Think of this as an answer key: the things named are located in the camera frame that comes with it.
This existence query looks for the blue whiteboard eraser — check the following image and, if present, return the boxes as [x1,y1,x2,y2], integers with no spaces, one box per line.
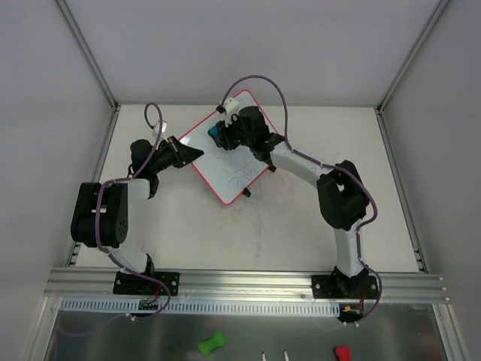
[207,126,219,139]

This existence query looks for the pink framed whiteboard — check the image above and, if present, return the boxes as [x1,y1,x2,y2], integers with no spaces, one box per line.
[180,111,268,205]

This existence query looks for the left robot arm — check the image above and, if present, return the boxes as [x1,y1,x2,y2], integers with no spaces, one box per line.
[71,136,204,293]

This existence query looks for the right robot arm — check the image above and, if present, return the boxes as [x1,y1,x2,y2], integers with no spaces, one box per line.
[208,105,370,298]

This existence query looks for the green bone-shaped eraser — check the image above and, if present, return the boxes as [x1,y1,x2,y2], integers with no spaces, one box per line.
[198,331,226,356]

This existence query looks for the red bone-shaped eraser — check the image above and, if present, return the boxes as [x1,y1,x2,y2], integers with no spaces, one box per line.
[334,345,351,361]

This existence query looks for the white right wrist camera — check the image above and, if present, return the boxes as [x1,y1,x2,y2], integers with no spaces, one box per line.
[216,97,241,125]

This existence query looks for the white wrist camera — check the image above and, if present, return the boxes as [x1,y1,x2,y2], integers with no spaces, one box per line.
[216,97,241,125]
[152,120,168,138]

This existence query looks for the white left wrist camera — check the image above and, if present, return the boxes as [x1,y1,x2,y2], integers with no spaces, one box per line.
[152,120,168,138]

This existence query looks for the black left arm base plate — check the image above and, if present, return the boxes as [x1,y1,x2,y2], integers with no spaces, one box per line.
[113,271,180,296]

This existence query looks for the white slotted cable duct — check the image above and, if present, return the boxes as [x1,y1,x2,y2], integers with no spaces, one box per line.
[59,298,340,318]

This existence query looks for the aluminium mounting rail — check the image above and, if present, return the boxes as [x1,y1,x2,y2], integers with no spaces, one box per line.
[44,267,451,304]

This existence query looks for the left aluminium frame post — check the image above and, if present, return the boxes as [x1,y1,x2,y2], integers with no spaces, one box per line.
[53,0,119,110]

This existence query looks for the aluminium frame post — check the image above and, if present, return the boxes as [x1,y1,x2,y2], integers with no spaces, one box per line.
[53,0,119,110]
[377,0,451,114]

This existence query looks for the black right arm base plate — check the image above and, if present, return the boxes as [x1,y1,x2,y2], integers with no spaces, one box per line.
[311,275,380,300]

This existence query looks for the right aluminium frame post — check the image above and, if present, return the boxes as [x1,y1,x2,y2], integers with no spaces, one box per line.
[377,0,451,114]

